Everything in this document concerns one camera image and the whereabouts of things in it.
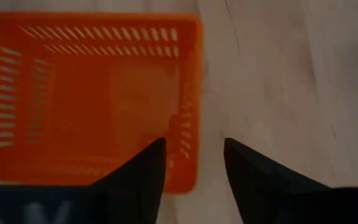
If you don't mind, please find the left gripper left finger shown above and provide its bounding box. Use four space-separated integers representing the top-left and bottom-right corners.
91 138 167 224

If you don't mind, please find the orange plastic basket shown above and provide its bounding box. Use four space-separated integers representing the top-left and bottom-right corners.
0 11 204 195

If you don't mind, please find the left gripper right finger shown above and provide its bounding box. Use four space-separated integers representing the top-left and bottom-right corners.
224 138 358 224

